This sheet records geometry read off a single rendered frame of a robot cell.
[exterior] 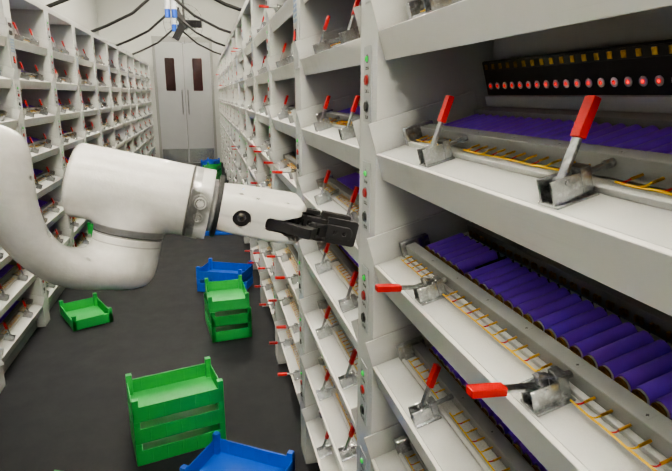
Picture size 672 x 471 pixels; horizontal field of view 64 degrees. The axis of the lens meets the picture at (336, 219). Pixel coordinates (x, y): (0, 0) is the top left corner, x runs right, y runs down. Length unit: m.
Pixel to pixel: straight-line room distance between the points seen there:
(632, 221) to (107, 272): 0.49
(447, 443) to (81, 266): 0.52
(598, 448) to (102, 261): 0.50
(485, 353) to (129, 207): 0.42
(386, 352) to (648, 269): 0.65
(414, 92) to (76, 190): 0.53
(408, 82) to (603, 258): 0.54
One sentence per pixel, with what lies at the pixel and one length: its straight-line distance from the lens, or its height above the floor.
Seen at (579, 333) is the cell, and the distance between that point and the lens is 0.61.
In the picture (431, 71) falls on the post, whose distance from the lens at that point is 0.91.
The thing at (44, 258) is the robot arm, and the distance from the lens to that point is 0.58.
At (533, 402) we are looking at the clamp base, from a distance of 0.54.
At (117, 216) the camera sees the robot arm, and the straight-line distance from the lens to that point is 0.62.
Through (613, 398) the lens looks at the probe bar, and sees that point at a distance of 0.52.
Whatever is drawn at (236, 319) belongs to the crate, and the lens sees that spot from 2.77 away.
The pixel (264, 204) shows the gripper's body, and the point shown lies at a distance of 0.61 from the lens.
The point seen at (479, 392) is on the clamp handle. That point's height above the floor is 0.95.
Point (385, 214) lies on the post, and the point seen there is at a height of 1.01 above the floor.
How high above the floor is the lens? 1.20
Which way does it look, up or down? 13 degrees down
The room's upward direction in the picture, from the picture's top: straight up
